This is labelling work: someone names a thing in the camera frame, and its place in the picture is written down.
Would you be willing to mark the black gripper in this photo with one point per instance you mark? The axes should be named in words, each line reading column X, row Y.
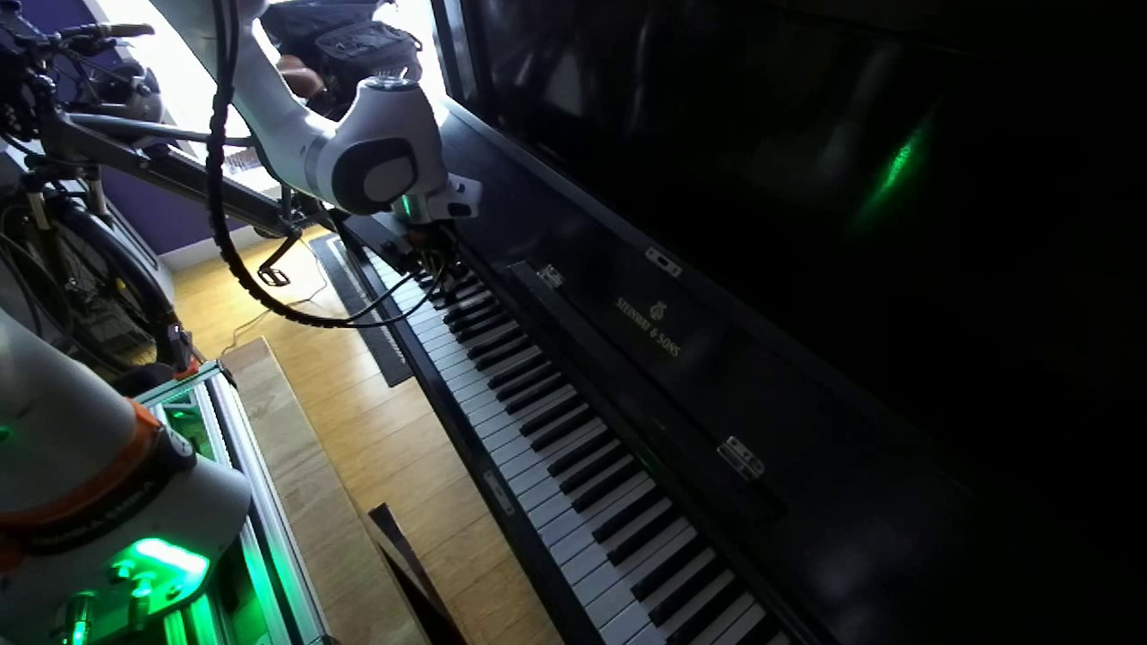
column 440, row 227

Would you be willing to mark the black piano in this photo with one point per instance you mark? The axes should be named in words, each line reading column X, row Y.
column 667, row 397

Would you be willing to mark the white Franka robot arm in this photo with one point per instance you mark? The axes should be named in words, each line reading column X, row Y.
column 380, row 146

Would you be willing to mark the light wooden bench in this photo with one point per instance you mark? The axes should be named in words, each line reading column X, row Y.
column 297, row 477

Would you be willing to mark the metal robot cart green lit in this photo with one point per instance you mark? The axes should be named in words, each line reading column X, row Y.
column 264, row 575

